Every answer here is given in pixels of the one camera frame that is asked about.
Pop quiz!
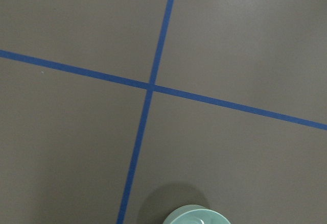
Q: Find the light green bowl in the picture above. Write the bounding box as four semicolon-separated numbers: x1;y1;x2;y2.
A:
163;205;230;224

